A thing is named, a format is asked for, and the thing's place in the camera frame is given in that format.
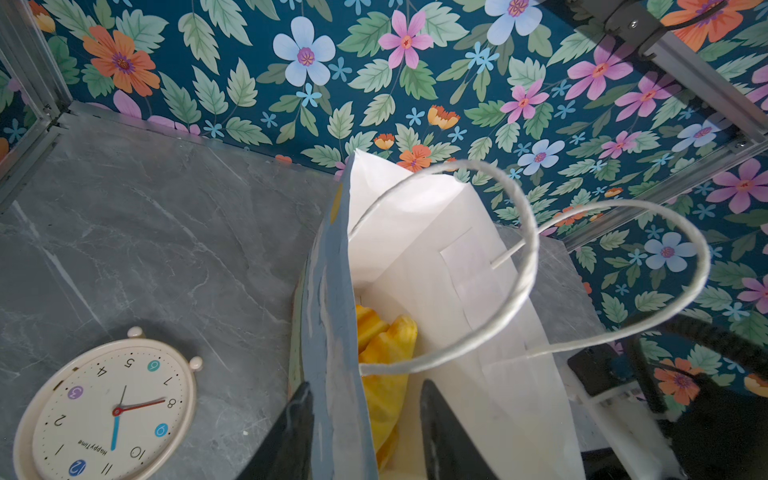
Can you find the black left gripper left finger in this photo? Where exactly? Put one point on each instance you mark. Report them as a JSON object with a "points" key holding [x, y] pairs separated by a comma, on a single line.
{"points": [[285, 452]]}

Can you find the pink round alarm clock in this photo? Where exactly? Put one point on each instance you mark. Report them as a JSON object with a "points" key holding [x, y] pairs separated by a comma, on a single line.
{"points": [[117, 411]]}

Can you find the green painted paper bag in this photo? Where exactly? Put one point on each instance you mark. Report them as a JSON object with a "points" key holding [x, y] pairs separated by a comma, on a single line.
{"points": [[448, 257]]}

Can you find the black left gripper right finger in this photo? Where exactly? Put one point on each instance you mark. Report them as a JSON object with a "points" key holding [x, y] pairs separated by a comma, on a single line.
{"points": [[449, 453]]}

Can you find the striped yellow bread roll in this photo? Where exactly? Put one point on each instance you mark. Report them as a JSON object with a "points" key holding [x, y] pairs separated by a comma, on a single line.
{"points": [[369, 325]]}

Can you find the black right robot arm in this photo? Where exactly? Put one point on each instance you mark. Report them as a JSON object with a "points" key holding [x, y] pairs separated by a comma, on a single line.
{"points": [[721, 435]]}

